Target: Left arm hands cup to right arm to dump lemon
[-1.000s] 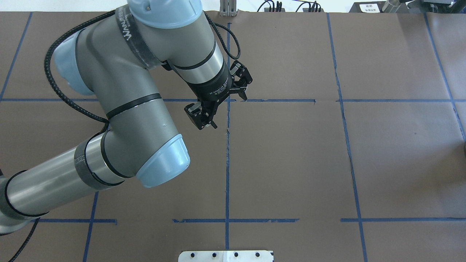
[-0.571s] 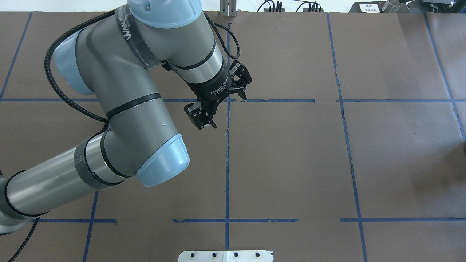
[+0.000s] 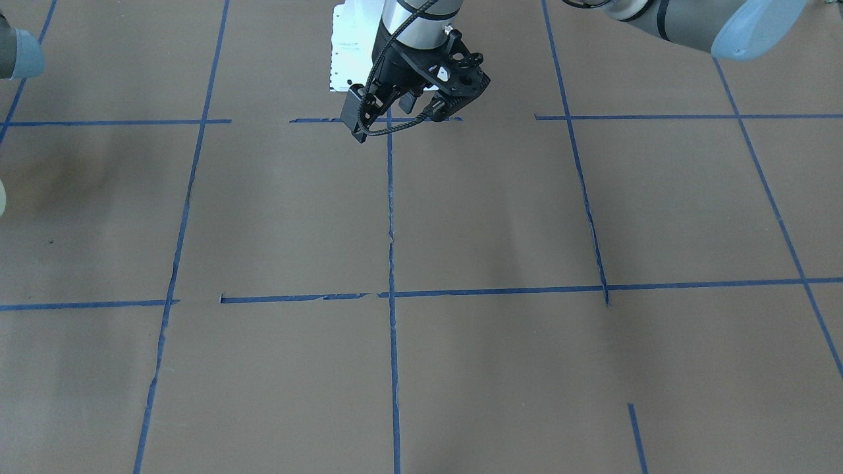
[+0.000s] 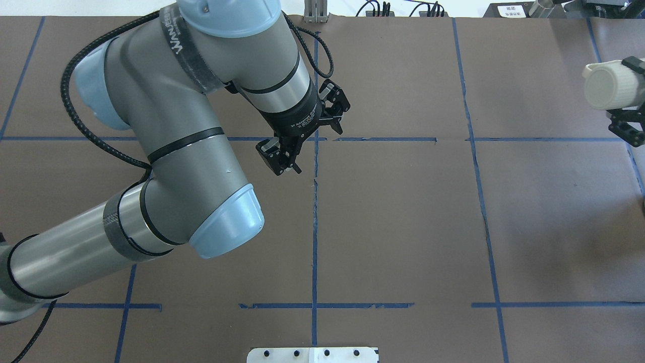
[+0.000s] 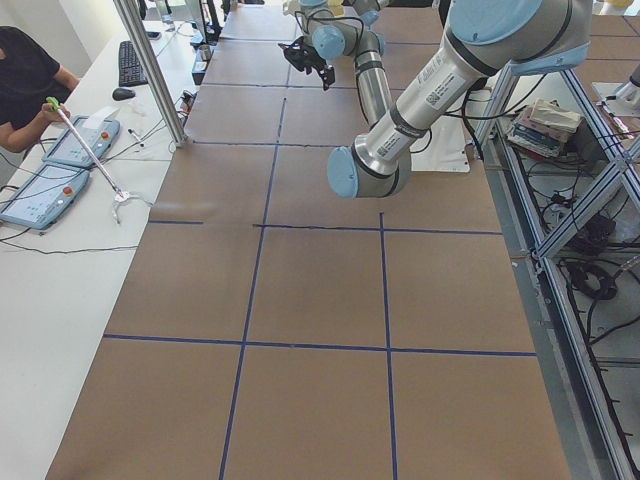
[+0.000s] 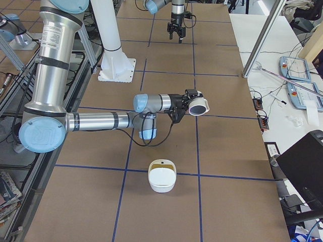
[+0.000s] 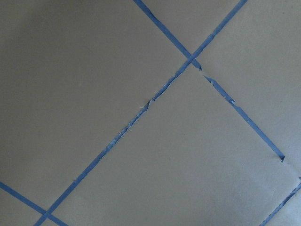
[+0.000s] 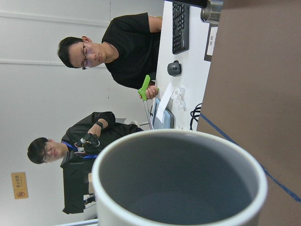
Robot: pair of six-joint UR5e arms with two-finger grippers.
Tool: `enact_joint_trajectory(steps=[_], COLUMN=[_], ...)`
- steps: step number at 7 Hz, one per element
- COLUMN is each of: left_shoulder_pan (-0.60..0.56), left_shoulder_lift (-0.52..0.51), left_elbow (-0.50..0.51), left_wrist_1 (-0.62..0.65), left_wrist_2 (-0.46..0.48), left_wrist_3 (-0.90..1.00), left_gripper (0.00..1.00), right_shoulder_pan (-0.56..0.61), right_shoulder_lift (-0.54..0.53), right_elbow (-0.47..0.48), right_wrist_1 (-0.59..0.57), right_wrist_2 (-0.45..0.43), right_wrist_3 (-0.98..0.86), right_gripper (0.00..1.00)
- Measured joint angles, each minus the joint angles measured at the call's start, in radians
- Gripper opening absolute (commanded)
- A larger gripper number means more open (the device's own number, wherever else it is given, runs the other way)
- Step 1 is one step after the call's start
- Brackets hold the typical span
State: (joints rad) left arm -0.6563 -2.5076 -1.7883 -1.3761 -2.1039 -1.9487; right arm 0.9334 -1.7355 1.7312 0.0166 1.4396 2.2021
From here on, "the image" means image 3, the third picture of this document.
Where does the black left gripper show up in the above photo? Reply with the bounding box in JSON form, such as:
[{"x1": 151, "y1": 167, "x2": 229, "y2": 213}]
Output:
[{"x1": 359, "y1": 28, "x2": 491, "y2": 126}]

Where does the white mounting plate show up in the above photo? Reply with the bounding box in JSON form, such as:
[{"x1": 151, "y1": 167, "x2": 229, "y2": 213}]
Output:
[{"x1": 329, "y1": 1, "x2": 385, "y2": 92}]

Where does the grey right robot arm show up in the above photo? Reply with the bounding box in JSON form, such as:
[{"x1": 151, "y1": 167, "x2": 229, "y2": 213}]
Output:
[{"x1": 1, "y1": 13, "x2": 45, "y2": 79}]

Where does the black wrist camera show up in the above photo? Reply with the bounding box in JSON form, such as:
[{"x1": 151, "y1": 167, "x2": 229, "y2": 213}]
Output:
[{"x1": 340, "y1": 84, "x2": 371, "y2": 144}]

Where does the white ribbed plastic cup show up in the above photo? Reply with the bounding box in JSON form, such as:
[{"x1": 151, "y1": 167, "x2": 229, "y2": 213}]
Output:
[{"x1": 0, "y1": 181, "x2": 8, "y2": 217}]

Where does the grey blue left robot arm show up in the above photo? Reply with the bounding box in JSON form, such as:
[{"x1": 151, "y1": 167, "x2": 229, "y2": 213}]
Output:
[{"x1": 340, "y1": 1, "x2": 807, "y2": 142}]

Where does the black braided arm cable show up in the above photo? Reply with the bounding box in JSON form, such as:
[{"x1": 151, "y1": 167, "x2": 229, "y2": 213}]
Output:
[{"x1": 356, "y1": 0, "x2": 462, "y2": 137}]

